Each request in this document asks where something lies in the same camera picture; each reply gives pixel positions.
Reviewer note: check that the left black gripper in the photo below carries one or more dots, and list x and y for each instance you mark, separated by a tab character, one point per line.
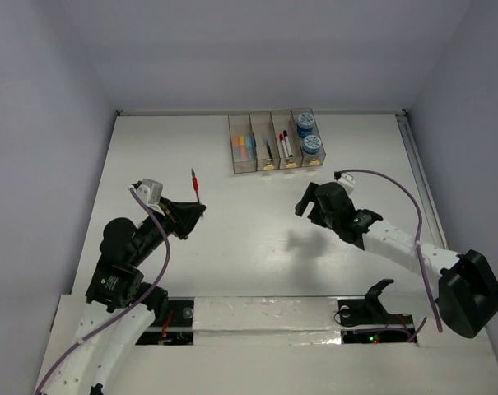
181	216

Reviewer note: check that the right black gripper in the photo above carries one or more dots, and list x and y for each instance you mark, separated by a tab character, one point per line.
309	195

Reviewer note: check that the red gel pen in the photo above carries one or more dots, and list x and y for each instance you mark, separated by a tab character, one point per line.
195	185

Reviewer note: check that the blue tape roll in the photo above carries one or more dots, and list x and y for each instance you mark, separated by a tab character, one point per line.
305	124
311	144

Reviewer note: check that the red capped white marker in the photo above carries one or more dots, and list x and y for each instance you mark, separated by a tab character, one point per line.
283	146

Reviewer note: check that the black capped white marker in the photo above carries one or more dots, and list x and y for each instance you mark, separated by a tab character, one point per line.
287	141

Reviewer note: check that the blue gel pen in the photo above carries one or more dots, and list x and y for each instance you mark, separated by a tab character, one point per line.
269	149

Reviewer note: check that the blue highlighter pen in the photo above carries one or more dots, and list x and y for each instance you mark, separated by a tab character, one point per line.
249	147

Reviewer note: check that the orange highlighter pen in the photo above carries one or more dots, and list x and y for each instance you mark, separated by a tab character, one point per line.
235	142

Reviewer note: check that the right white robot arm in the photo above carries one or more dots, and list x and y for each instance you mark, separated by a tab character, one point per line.
461	288

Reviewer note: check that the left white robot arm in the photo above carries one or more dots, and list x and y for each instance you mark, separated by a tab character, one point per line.
120	305

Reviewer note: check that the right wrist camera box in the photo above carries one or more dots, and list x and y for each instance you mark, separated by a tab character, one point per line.
345	180

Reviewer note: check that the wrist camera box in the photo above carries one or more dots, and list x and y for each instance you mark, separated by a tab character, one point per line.
345	180
149	191

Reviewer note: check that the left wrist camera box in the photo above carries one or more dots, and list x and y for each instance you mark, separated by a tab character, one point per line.
149	191

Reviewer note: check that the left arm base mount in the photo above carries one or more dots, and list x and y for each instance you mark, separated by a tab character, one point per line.
175	328

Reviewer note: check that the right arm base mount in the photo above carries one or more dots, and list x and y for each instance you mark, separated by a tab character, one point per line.
364	320

